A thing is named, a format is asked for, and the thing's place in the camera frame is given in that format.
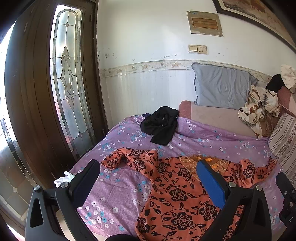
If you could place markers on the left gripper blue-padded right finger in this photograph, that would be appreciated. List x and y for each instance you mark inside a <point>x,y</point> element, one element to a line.
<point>254,223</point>

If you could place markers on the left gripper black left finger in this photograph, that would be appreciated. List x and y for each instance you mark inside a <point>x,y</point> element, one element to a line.
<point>42,223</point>

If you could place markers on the orange black floral garment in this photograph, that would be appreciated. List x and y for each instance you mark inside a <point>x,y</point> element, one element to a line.
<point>178,206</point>

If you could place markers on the white crumpled cloth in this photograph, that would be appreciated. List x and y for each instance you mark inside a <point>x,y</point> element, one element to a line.
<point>68,177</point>

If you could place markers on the striped floral cushion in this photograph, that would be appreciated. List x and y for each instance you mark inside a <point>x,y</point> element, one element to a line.
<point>282,144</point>

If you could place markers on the purple floral bed sheet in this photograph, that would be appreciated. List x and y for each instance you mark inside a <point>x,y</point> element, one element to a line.
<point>118,195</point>

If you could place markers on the pink quilted mattress cover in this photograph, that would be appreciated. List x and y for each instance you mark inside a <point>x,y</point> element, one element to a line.
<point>220,119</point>

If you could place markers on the cream brown floral cloth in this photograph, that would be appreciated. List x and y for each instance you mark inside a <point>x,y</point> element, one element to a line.
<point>261,111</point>

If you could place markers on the pink quilted headboard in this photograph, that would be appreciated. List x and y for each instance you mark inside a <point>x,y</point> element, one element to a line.
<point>287,100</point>

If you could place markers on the black crumpled garment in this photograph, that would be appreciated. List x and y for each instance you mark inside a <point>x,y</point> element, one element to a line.
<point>161,125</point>

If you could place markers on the black cloth on headboard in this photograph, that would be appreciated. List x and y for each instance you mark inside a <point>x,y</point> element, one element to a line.
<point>276,83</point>

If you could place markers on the grey pillow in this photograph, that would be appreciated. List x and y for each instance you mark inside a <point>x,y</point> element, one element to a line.
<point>221,87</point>

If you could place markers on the white floral cloth on headboard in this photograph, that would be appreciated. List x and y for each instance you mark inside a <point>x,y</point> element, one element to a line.
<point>288,76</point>

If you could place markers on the dark framed horse painting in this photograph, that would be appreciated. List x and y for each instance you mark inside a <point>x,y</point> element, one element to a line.
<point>257,13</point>

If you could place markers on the beige double light switch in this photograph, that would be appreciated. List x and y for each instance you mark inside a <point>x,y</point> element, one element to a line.
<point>200,49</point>

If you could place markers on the beige wall plaque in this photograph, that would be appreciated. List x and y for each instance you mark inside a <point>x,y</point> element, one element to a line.
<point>204,23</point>

